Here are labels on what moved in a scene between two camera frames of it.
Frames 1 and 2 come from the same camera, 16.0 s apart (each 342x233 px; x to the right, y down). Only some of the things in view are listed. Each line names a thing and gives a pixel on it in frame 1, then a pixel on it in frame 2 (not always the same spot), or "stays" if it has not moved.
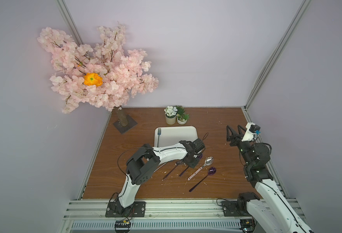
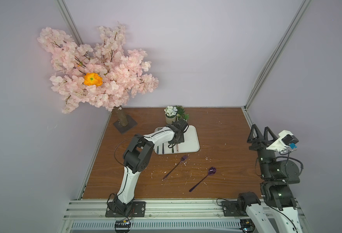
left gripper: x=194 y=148 -> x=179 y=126
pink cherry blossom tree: x=125 y=73 stays
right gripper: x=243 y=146 -> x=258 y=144
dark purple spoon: x=176 y=163 stays
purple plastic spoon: x=211 y=172 stays
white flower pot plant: x=170 y=115 stays
